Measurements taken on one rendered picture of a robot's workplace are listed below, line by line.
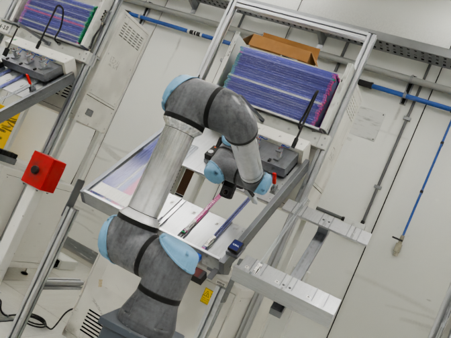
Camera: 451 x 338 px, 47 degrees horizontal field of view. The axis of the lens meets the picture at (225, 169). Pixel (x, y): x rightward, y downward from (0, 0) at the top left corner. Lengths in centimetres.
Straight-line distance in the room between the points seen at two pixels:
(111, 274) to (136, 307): 113
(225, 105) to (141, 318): 56
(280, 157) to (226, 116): 95
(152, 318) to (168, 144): 43
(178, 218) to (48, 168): 74
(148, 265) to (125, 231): 11
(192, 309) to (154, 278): 96
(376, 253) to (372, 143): 78
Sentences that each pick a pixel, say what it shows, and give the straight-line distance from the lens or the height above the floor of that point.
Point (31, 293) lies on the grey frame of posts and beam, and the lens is 230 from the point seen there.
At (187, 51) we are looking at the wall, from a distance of 454.
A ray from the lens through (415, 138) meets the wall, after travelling 384.
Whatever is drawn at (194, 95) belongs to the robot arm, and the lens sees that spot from 134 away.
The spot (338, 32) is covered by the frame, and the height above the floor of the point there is 186.
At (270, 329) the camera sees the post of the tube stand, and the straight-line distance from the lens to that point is 190.
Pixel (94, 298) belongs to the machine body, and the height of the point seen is 28.
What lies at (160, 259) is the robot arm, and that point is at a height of 73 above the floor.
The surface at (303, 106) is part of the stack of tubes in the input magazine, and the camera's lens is 237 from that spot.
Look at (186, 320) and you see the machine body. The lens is 226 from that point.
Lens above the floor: 92
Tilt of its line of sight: 3 degrees up
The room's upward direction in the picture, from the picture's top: 24 degrees clockwise
